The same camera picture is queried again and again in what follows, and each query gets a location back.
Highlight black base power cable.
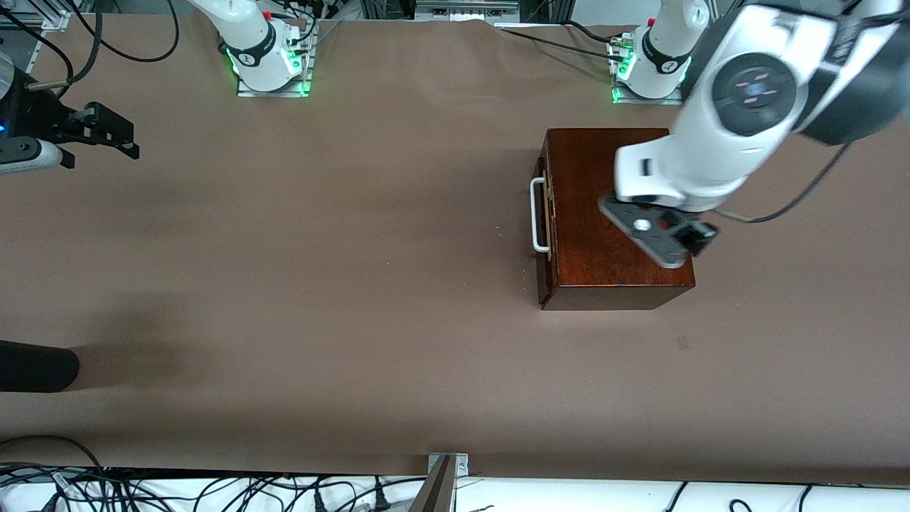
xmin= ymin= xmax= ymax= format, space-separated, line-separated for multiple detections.
xmin=498 ymin=21 xmax=630 ymax=65

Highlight silver metal bracket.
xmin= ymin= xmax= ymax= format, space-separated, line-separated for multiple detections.
xmin=427 ymin=452 xmax=471 ymax=479

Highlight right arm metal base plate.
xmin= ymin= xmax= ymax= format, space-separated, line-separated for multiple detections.
xmin=236 ymin=21 xmax=314 ymax=99

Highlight dark brown wooden cabinet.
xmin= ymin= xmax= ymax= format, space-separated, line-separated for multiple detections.
xmin=538 ymin=128 xmax=696 ymax=311

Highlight light wood cabinet door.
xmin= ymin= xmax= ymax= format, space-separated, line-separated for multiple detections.
xmin=530 ymin=134 xmax=559 ymax=308

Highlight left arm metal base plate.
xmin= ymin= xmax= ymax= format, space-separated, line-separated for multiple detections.
xmin=610 ymin=36 xmax=687 ymax=107

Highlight aluminium frame rail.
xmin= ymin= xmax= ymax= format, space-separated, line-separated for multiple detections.
xmin=414 ymin=0 xmax=522 ymax=21
xmin=0 ymin=0 xmax=72 ymax=72

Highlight black cylinder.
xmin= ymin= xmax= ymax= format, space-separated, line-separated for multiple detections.
xmin=0 ymin=340 xmax=80 ymax=393

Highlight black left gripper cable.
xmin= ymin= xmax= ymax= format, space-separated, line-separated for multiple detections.
xmin=713 ymin=142 xmax=854 ymax=224

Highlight dark metal bar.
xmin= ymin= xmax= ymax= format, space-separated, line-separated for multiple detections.
xmin=407 ymin=455 xmax=458 ymax=512

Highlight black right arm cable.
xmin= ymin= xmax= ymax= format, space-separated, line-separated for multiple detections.
xmin=27 ymin=0 xmax=104 ymax=91
xmin=0 ymin=11 xmax=75 ymax=80
xmin=68 ymin=0 xmax=180 ymax=65

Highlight brown table cover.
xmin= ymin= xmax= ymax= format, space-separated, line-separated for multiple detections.
xmin=0 ymin=13 xmax=910 ymax=486

